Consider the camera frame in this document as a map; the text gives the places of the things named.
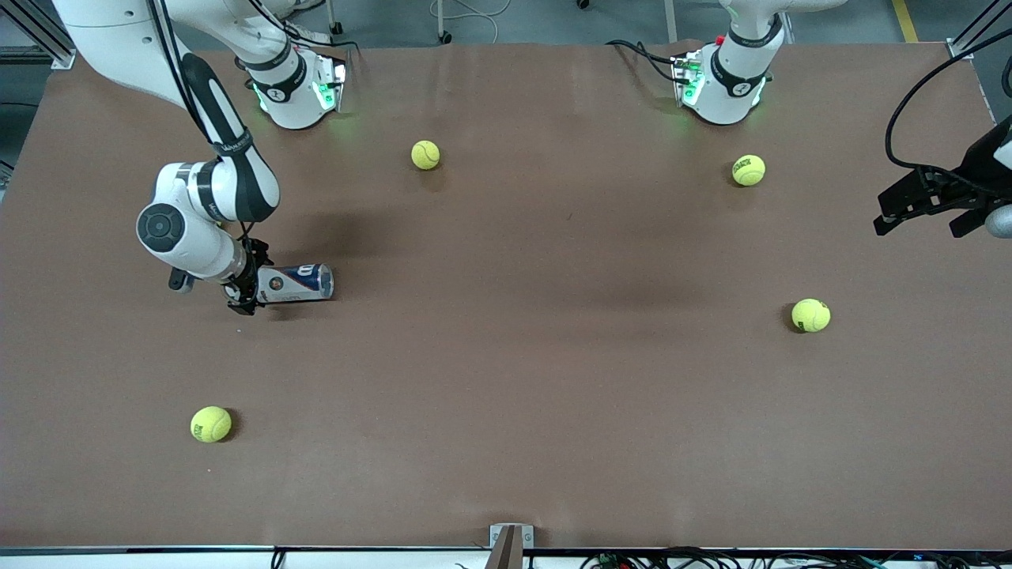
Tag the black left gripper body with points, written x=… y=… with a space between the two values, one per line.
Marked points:
x=966 y=186

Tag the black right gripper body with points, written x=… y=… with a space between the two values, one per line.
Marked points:
x=248 y=276

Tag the clear tennis ball can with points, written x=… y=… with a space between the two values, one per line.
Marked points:
x=304 y=283

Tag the right arm base connector plate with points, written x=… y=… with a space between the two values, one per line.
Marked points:
x=328 y=87

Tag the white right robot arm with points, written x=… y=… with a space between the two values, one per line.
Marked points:
x=194 y=249

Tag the left arm base connector plate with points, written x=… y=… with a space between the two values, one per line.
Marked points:
x=686 y=79

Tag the yellow tennis ball black print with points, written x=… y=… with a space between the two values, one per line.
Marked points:
x=749 y=170
x=211 y=424

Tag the plain yellow tennis ball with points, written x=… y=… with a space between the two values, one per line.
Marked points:
x=811 y=315
x=425 y=155

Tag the white stand leg with caster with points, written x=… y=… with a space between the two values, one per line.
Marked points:
x=335 y=24
x=445 y=35

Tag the aluminium frame post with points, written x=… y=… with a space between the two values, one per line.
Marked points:
x=961 y=49
x=62 y=58

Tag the grey floor post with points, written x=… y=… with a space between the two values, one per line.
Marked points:
x=666 y=24

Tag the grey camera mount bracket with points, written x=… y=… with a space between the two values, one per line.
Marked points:
x=510 y=545

